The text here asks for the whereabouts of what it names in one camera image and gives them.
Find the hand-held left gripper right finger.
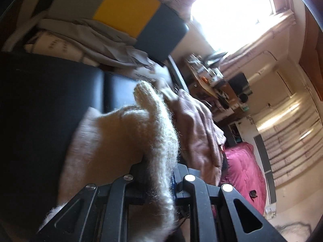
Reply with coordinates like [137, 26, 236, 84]
[173, 163, 285, 242]

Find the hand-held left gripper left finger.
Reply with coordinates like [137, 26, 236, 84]
[31, 163, 152, 242]

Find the white knitted sweater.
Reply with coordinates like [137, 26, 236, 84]
[38, 81, 182, 242]

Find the pink bedspread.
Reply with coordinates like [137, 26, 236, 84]
[212, 141, 268, 217]

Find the pink knitted sweater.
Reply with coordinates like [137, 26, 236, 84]
[161, 79, 226, 189]

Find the dark grey headboard panel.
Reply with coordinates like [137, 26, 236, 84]
[254, 134, 277, 204]

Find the white low shelf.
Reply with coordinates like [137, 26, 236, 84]
[228, 120, 253, 144]

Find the wooden desk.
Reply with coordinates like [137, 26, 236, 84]
[185, 55, 240, 111]

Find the striped beige curtain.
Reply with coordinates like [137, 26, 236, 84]
[257, 91, 323, 189]

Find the black flat television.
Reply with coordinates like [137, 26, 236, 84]
[228, 73, 253, 96]

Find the black padded bench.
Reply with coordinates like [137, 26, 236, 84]
[0, 52, 142, 222]

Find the pale curtain with grey tie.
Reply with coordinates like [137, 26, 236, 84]
[214, 10, 296, 76]

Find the patterned white cushion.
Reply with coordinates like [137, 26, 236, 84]
[24, 30, 101, 67]

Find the grey cloth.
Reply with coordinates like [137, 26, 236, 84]
[38, 18, 157, 68]

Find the grey yellow blue chair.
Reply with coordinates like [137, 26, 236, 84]
[33, 0, 190, 91]

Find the bright window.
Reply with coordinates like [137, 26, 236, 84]
[189, 0, 278, 51]

